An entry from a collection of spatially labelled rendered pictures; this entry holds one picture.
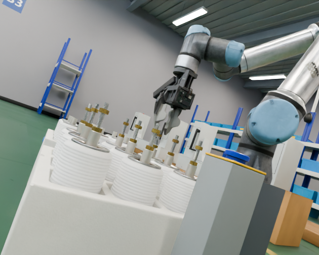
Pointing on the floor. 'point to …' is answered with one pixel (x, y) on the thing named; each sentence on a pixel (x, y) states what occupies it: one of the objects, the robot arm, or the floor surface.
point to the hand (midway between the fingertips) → (160, 129)
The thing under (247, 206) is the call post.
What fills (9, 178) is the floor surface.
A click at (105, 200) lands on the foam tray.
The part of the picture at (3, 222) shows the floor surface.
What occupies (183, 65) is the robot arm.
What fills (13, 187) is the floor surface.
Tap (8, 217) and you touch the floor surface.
